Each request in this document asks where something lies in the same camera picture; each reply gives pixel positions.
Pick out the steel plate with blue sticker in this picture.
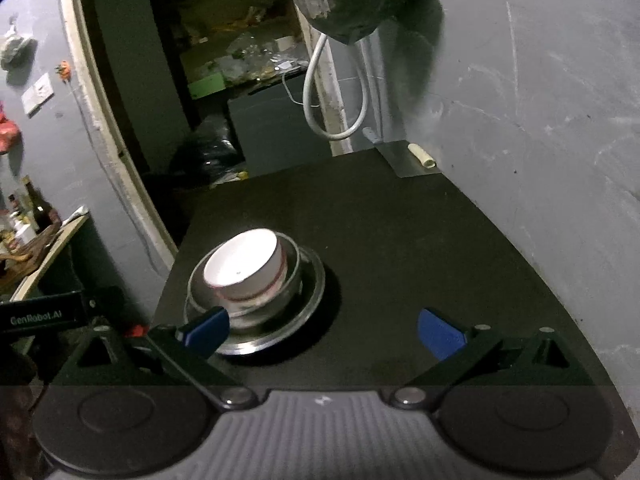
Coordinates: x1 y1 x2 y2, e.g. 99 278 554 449
183 245 328 357

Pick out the steel bowl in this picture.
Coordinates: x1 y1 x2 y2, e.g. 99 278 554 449
186 231 302 327

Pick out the white bowl red rim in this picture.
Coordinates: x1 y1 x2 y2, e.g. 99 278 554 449
203 229 288 308

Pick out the wooden side shelf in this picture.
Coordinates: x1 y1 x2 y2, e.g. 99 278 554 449
1 205 90 304

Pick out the dark glass bottle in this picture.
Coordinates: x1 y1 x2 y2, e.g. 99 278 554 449
22 176 55 231

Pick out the green box on shelf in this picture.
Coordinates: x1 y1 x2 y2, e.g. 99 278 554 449
189 70 226 100

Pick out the cleaver with cream handle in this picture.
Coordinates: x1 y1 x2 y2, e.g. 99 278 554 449
362 127 439 179

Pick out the red bag on wall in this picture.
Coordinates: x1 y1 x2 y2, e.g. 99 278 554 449
0 103 22 155

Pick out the white hose loop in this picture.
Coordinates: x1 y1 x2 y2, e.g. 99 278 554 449
302 31 370 142

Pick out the white wall switch plate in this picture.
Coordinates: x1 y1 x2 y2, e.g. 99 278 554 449
21 73 54 117

